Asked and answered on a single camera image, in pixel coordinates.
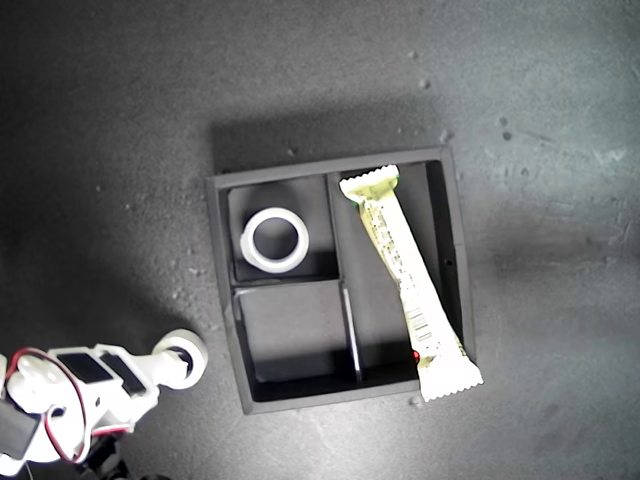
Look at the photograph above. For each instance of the snack bar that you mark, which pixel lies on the snack bar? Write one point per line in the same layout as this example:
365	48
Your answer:
400	260

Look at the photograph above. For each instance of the black tray with wells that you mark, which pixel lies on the black tray with wells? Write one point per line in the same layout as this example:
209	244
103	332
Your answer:
295	320

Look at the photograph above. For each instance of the white tape roll green core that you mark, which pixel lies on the white tape roll green core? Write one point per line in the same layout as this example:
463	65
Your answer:
201	357

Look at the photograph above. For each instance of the translucent white tape roll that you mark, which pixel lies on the translucent white tape roll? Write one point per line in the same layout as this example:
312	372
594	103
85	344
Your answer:
250	250

